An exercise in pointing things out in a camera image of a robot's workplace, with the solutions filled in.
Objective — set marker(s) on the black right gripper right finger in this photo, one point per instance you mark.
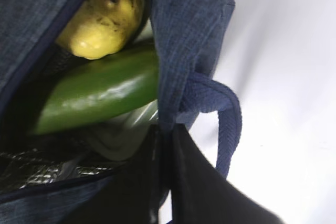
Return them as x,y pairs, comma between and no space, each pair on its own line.
201,195

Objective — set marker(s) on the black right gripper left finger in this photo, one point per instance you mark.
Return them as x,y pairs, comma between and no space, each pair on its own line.
134,194

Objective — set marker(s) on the glass container green lid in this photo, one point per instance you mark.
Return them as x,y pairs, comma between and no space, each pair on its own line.
111,144

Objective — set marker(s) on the dark blue lunch bag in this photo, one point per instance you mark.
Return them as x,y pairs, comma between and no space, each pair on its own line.
188,36

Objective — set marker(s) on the green cucumber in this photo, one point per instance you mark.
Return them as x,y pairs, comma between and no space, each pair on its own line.
98,90

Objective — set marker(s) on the yellow pear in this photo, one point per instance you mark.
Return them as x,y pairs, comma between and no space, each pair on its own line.
101,27

